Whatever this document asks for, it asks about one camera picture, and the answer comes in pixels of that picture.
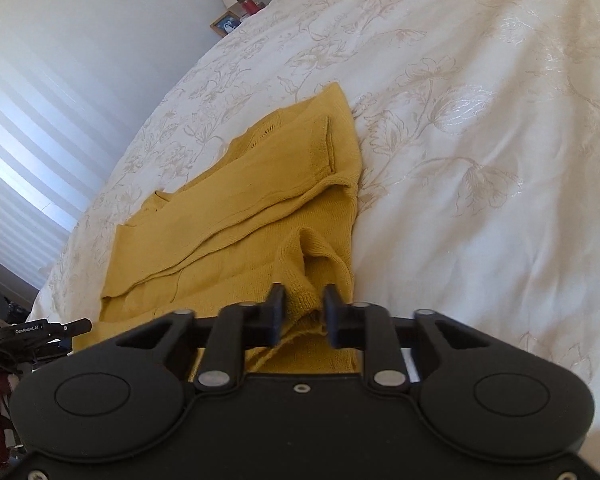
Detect yellow knit sweater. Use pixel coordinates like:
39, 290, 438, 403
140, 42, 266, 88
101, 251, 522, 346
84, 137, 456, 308
74, 84, 362, 374

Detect white window blinds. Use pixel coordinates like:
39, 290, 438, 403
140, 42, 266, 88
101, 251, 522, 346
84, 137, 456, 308
0, 49, 131, 291

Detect white floral bedspread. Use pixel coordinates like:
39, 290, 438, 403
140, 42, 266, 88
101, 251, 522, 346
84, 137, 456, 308
33, 0, 600, 471

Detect red candle jar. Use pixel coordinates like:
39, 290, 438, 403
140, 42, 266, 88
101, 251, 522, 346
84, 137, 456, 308
238, 0, 260, 15

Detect wooden picture frame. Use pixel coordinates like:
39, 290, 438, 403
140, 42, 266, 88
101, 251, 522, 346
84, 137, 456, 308
210, 11, 242, 37

